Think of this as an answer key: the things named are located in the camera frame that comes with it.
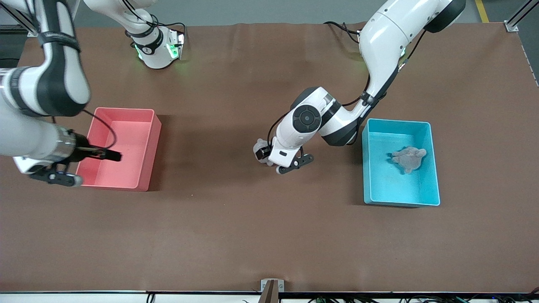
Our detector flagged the grey plush toy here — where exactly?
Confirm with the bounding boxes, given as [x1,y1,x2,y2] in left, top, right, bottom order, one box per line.
[253,138,270,162]
[388,146,427,175]

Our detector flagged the pink plastic box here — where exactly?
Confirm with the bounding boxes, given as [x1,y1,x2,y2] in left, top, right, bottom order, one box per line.
[76,107,162,192]

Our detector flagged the blue plastic box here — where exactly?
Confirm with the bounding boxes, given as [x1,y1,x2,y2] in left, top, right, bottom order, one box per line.
[361,118,441,207]

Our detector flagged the brown table cover sheet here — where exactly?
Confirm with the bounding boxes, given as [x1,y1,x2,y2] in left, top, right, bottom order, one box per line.
[0,22,539,293]

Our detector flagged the slanted aluminium strut with bracket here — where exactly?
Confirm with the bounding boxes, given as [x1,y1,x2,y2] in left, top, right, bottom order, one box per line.
[504,0,539,32]
[0,6,41,37]

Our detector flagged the metal bracket with brown bar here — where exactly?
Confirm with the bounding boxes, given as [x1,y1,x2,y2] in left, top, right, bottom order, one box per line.
[260,279,285,303]

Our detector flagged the black right arm base cable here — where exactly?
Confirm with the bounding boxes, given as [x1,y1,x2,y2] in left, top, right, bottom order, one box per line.
[124,0,187,43]

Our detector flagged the black arm base cable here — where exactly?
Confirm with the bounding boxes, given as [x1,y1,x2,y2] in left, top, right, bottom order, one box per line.
[323,20,363,45]
[124,0,187,43]

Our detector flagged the black left arm base cable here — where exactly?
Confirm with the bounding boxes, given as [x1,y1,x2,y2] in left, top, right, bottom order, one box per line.
[323,20,363,45]

